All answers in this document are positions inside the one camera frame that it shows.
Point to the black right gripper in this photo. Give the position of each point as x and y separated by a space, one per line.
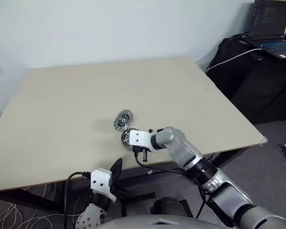
145 155

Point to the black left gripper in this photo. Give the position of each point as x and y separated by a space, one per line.
113 188

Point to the round silver metal disc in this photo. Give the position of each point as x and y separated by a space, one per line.
124 117

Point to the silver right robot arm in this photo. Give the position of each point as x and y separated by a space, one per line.
181 148

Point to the small white tag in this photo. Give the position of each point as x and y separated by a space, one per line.
149 172

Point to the silver robot torso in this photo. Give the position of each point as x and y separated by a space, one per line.
133 223

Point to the dark rounded block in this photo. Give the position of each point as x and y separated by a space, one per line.
174 206

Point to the black draped side table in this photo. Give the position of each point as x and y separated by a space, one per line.
252 83

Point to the black laptop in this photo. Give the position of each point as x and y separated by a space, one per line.
269 14

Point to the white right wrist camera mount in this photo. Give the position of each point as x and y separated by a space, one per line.
138 138

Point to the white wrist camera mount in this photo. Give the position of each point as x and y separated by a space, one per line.
100 181
138 138

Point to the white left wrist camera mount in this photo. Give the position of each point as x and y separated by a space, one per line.
100 181

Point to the black metal table frame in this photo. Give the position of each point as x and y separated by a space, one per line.
26 200

